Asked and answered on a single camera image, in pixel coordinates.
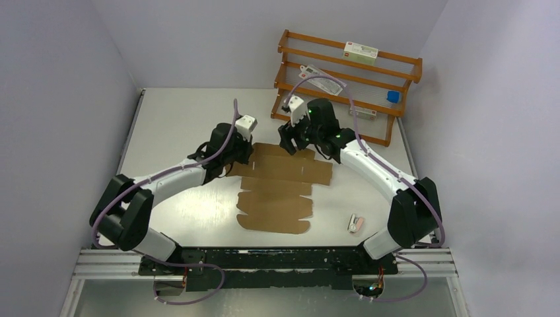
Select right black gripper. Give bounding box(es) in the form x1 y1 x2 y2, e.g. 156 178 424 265
278 109 322 155

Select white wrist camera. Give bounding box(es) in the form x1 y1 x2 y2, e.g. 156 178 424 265
235 115 258 142
287 95 307 127

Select small white box lower shelf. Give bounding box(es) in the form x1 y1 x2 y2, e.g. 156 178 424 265
348 106 377 121

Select small pink white stapler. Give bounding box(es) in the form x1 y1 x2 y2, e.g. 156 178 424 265
347 213 365 234

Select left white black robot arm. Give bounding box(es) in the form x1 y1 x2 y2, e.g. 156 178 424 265
89 116 257 275

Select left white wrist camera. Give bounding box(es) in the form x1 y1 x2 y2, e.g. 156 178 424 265
235 115 258 142

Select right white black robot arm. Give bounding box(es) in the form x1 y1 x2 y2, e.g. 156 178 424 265
278 96 442 273

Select brown cardboard box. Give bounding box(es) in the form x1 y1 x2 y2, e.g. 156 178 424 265
228 143 333 234

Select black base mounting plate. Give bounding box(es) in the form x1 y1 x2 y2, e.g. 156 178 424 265
139 245 398 291

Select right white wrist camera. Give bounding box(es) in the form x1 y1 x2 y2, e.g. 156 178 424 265
287 95 307 127

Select blue cap bottle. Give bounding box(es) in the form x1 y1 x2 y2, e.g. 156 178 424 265
386 90 402 104

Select clear plastic packet with label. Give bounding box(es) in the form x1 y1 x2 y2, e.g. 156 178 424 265
298 64 347 96

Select orange wooden shelf rack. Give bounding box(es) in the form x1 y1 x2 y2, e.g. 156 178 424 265
270 29 423 147

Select white green box top shelf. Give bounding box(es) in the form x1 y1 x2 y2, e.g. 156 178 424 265
342 42 379 66

